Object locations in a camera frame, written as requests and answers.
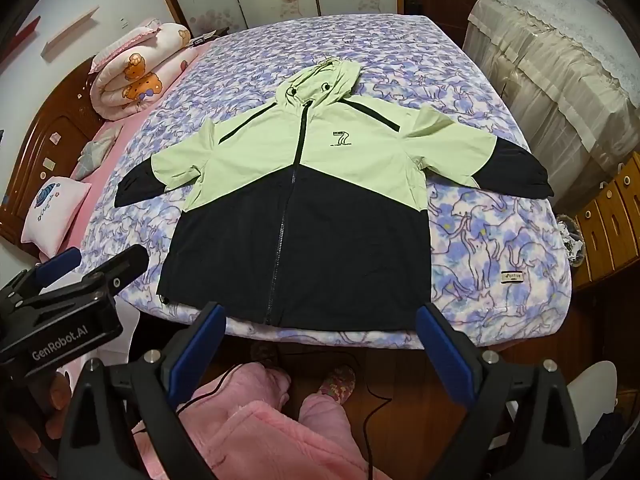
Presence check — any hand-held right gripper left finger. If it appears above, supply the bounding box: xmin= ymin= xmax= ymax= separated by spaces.
xmin=57 ymin=301 xmax=231 ymax=480

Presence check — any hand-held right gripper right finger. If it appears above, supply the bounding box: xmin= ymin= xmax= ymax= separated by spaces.
xmin=416 ymin=301 xmax=586 ymax=480

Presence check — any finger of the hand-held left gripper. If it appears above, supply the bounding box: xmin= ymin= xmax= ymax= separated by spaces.
xmin=34 ymin=247 xmax=83 ymax=288
xmin=87 ymin=246 xmax=150 ymax=301

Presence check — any green and black hooded jacket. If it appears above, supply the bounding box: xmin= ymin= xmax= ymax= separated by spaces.
xmin=114 ymin=56 xmax=555 ymax=333

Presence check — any person's left hand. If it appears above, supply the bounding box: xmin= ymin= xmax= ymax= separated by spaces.
xmin=0 ymin=367 xmax=76 ymax=466

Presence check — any pink embroidered pillow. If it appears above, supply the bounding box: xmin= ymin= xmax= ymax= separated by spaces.
xmin=21 ymin=176 xmax=93 ymax=259

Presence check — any floral slipper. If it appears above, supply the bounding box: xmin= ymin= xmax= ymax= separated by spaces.
xmin=250 ymin=342 xmax=281 ymax=366
xmin=317 ymin=366 xmax=357 ymax=403

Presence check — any pink fleece robe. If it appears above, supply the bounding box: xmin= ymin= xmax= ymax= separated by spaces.
xmin=132 ymin=360 xmax=396 ymax=480

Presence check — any purple cat print blanket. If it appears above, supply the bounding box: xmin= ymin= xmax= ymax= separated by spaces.
xmin=80 ymin=14 xmax=573 ymax=351

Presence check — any small grey pillow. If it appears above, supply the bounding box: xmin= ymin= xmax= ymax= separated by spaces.
xmin=77 ymin=139 xmax=113 ymax=168

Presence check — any brown wooden headboard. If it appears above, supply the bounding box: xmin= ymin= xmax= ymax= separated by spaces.
xmin=0 ymin=56 xmax=103 ymax=246

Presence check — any white chair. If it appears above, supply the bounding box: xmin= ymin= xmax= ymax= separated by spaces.
xmin=567 ymin=360 xmax=633 ymax=441

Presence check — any waste bin with bag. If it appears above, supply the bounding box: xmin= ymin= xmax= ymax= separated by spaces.
xmin=555 ymin=214 xmax=586 ymax=267

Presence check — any rolled bear print quilt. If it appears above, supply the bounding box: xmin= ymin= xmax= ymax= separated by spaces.
xmin=89 ymin=22 xmax=201 ymax=122

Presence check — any wooden drawer cabinet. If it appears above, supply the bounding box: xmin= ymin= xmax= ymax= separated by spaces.
xmin=570 ymin=152 xmax=640 ymax=291

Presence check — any beige lace covered furniture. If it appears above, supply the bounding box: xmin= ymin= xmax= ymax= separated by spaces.
xmin=462 ymin=0 xmax=640 ymax=211

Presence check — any black cable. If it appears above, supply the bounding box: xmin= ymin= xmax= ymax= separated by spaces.
xmin=132 ymin=345 xmax=396 ymax=480

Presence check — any red wall shelf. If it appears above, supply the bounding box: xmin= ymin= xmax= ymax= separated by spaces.
xmin=5 ymin=15 xmax=42 ymax=53

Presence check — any pink wall shelf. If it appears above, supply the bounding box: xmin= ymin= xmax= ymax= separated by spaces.
xmin=41 ymin=7 xmax=101 ymax=61

